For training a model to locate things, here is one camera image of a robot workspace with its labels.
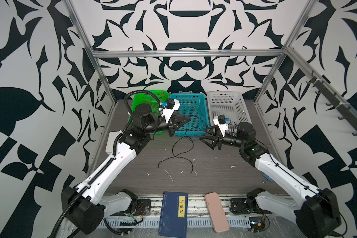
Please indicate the green plastic basket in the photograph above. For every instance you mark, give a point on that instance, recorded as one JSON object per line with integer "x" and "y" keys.
{"x": 148, "y": 98}

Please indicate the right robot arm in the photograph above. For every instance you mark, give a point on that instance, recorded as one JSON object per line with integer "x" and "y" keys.
{"x": 315, "y": 211}

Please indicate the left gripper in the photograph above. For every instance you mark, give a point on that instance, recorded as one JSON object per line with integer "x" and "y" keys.
{"x": 180, "y": 120}

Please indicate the white box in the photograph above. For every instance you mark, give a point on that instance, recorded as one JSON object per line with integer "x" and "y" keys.
{"x": 110, "y": 142}

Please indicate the small circuit board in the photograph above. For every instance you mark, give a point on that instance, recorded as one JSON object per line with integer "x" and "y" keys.
{"x": 259, "y": 224}

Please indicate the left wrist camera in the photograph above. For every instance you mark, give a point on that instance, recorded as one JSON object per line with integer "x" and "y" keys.
{"x": 169, "y": 107}

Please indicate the blue binder clip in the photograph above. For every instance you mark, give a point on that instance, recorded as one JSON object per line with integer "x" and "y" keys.
{"x": 266, "y": 178}

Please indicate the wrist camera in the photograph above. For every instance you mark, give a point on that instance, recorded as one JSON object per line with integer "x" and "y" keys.
{"x": 169, "y": 107}
{"x": 222, "y": 123}

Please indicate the blue book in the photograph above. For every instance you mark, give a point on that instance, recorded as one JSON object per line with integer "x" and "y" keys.
{"x": 173, "y": 218}

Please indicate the wall hook rail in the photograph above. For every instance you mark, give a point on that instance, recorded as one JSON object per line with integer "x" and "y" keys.
{"x": 334, "y": 99}

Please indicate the white plastic basket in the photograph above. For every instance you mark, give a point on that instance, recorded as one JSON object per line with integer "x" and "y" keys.
{"x": 230, "y": 104}

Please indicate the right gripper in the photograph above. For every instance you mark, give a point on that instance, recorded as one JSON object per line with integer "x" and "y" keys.
{"x": 216, "y": 141}

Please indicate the teal plastic basket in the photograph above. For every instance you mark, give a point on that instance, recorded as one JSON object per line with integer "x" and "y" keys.
{"x": 194, "y": 106}

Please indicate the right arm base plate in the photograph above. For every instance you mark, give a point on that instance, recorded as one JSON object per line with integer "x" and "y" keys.
{"x": 248, "y": 205}

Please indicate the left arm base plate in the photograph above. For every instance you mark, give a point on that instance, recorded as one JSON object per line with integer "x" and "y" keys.
{"x": 141, "y": 207}

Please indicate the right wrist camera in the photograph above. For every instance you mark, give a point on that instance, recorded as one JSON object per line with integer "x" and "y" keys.
{"x": 222, "y": 123}

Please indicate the pink case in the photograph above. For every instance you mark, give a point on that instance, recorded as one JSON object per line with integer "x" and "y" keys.
{"x": 216, "y": 213}

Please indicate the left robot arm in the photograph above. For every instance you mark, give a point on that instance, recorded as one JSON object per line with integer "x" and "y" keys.
{"x": 83, "y": 204}

